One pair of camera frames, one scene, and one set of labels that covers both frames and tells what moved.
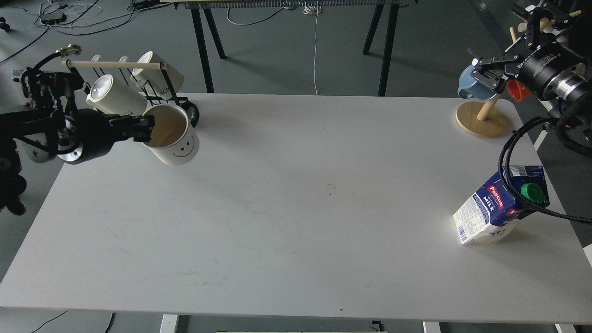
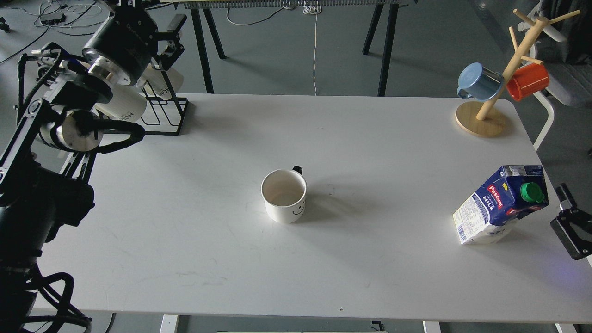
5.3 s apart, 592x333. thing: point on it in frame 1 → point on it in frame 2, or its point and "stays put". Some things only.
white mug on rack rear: x=165 y=82 stays put
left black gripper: x=85 y=127 → x=123 y=48
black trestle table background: x=203 y=14 stays put
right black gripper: x=554 y=68 → x=573 y=226
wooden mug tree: x=484 y=119 stays put
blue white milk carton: x=484 y=216 stays put
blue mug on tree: x=471 y=88 stays put
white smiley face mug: x=174 y=140 → x=284 y=192
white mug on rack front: x=108 y=95 stays put
